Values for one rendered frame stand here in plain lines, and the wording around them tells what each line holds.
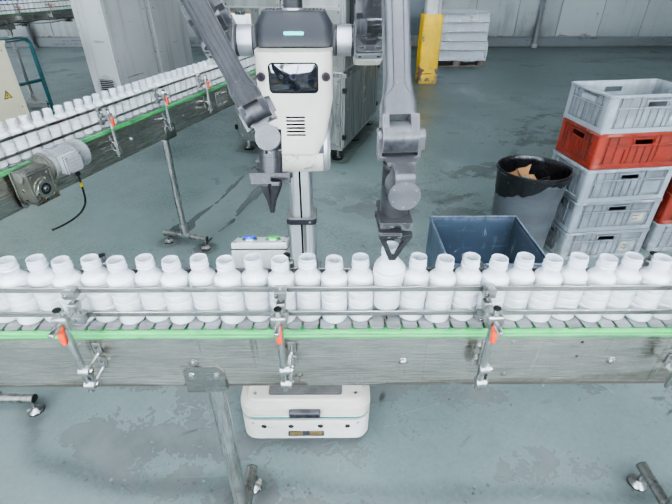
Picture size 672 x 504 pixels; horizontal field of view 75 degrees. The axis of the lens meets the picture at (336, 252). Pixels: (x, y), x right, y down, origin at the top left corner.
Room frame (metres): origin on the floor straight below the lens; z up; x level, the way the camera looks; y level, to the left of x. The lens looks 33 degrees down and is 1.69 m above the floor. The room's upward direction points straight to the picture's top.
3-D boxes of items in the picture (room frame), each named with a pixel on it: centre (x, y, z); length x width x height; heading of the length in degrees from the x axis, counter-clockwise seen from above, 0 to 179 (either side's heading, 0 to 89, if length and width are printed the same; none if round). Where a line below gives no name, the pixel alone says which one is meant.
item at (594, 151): (2.76, -1.82, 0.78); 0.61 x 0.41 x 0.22; 97
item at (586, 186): (2.75, -1.81, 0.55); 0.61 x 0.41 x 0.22; 97
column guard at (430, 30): (8.41, -1.63, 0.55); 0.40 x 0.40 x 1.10; 0
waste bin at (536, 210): (2.65, -1.27, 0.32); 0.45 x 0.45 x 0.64
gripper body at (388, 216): (0.80, -0.12, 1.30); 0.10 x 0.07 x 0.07; 0
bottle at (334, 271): (0.79, 0.00, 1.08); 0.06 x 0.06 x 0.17
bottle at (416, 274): (0.80, -0.18, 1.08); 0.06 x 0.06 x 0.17
